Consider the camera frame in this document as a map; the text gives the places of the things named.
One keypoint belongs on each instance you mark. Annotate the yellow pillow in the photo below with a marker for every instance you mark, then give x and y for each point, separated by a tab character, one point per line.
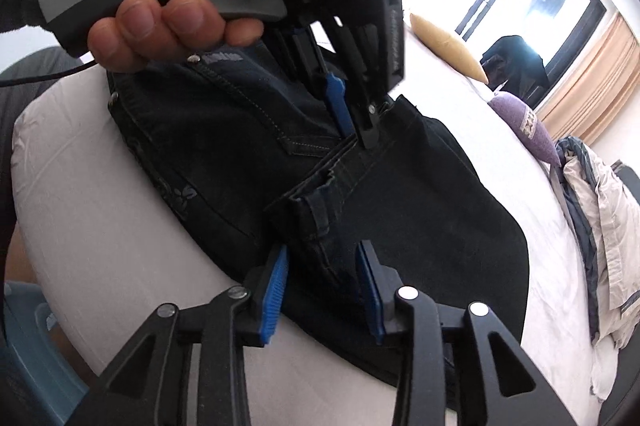
445	46

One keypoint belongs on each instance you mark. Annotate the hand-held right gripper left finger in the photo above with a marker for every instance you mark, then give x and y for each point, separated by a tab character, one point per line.
275	296

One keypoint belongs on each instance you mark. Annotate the person's leg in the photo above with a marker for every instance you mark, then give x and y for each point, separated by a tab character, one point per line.
7	156

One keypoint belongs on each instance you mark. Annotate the purple patterned pillow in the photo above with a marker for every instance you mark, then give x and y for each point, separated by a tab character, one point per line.
525	126

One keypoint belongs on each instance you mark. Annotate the grey bed headboard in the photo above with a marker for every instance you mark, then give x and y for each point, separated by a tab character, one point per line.
627	178

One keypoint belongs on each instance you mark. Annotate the beige curtain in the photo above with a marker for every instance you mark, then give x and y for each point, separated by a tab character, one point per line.
595	81

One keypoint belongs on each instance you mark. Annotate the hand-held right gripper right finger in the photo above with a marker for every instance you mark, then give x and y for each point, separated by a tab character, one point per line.
367	291

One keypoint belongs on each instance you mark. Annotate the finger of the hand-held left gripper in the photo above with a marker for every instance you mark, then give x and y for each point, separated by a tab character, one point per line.
335	101
362	121

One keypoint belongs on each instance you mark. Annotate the black denim pants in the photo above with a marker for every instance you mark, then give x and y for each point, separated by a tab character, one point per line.
425	206

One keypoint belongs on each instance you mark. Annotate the bed with white sheet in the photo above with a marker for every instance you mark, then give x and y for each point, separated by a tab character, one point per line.
125	246

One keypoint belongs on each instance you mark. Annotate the dark balcony door frame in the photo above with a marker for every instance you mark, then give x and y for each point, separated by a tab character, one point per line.
580	46

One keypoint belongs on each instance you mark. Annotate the blue plastic stool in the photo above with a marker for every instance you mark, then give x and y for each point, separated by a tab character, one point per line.
35	356

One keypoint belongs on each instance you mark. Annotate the black garment on rack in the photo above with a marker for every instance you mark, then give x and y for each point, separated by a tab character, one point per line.
515	61

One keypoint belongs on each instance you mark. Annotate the folded beige and grey duvet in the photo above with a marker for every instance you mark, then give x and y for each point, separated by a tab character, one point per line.
610	226

